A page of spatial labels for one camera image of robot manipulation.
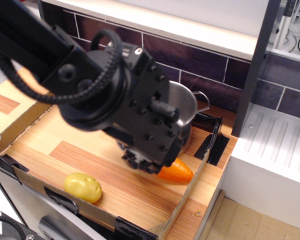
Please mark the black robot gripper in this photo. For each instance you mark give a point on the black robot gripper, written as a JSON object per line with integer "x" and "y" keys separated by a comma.
{"x": 133, "y": 107}

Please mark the light wooden shelf ledge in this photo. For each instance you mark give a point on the light wooden shelf ledge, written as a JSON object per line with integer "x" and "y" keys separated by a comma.
{"x": 220, "y": 40}

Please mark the yellow plastic potato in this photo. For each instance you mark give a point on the yellow plastic potato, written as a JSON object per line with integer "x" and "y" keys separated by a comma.
{"x": 83, "y": 186}

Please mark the stainless steel pot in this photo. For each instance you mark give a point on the stainless steel pot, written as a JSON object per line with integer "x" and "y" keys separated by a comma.
{"x": 185, "y": 100}

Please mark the orange plastic carrot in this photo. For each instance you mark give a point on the orange plastic carrot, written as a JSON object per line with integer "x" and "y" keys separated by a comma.
{"x": 177, "y": 172}

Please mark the white dish drainer sink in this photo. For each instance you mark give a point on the white dish drainer sink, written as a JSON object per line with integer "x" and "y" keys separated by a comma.
{"x": 263, "y": 172}

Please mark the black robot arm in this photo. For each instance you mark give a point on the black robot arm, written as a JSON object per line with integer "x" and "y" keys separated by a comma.
{"x": 45, "y": 63}

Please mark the dark grey vertical post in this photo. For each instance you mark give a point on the dark grey vertical post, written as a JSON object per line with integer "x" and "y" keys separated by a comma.
{"x": 260, "y": 54}

